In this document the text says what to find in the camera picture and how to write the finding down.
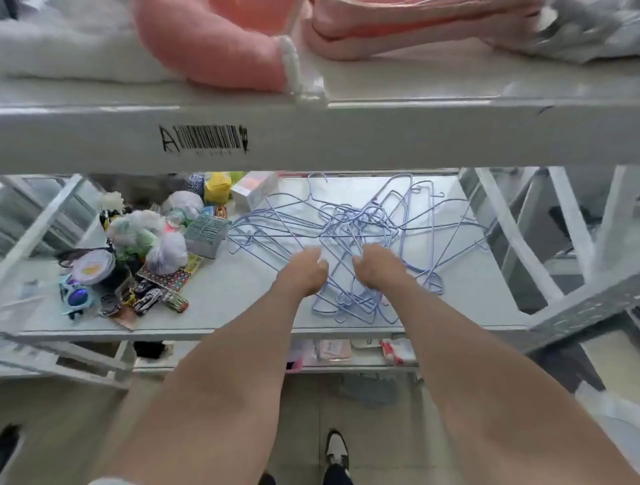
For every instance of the yellow toy car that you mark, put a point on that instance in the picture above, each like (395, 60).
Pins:
(129, 297)

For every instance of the white metal shelf board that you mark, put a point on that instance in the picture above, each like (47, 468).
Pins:
(400, 135)

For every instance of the black white dotted ball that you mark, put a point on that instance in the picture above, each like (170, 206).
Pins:
(196, 182)

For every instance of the pink fluffy towel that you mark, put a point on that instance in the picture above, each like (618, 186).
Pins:
(215, 50)

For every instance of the white mesh bag purple contents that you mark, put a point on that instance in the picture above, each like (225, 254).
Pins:
(167, 252)

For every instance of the small black toy car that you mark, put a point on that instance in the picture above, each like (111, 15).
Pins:
(142, 286)

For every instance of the silver black toy car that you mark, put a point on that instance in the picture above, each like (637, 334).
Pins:
(147, 301)

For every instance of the person's right hand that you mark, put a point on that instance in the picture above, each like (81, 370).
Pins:
(380, 267)

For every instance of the pink basket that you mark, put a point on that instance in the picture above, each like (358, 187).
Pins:
(295, 365)

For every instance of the person's right shoe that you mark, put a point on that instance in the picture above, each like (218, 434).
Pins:
(336, 447)

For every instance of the red green toy car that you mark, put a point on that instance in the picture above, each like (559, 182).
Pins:
(176, 302)

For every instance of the small blue packet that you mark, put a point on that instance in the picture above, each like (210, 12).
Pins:
(207, 210)

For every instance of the colourful dotted sticker sheet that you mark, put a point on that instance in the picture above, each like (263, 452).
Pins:
(175, 277)

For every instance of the person's black trousers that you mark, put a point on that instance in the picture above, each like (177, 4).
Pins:
(337, 474)

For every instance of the peach packet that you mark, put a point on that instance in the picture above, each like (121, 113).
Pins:
(334, 350)

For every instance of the white pink box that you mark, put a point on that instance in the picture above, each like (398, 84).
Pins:
(252, 189)

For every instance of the white mesh bag green contents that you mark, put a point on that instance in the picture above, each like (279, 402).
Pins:
(132, 230)

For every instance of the yellow black toy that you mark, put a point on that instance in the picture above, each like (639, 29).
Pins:
(107, 217)

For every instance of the white plastic bag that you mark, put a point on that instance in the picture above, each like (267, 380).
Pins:
(182, 201)

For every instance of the green cap bottle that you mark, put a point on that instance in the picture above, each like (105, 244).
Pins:
(177, 217)

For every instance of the white fluffy towel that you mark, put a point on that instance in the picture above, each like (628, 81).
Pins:
(75, 50)

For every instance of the white metal rack frame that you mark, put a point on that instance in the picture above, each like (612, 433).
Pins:
(42, 225)
(520, 235)

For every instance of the pile of lilac hangers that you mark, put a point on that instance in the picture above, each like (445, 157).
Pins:
(345, 223)

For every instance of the black sunglasses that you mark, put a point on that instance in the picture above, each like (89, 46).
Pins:
(70, 255)

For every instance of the white artificial flower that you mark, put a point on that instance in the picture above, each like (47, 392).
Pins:
(112, 200)

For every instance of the white table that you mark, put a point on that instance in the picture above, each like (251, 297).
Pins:
(240, 290)

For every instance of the dark grey floor mat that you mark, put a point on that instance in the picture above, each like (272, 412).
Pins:
(367, 389)

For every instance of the person's shoe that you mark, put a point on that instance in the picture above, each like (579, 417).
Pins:
(336, 447)
(7, 442)

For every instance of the person's left forearm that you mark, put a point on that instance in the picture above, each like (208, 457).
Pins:
(225, 389)

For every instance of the orange toy car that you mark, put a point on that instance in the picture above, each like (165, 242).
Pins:
(221, 211)

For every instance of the red white packet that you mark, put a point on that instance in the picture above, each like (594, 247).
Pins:
(397, 352)

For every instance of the person's left hand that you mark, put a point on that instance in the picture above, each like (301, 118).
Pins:
(300, 272)

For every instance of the round tin white lid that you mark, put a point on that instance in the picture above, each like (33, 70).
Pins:
(92, 267)

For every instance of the teal toy sunglasses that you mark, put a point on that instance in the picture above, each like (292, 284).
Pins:
(77, 297)

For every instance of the person's right forearm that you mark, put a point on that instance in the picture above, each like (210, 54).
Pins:
(475, 389)

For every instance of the barcode sticker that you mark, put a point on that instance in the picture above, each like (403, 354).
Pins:
(210, 137)

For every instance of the yellow snack packet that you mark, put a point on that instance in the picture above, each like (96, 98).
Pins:
(217, 187)

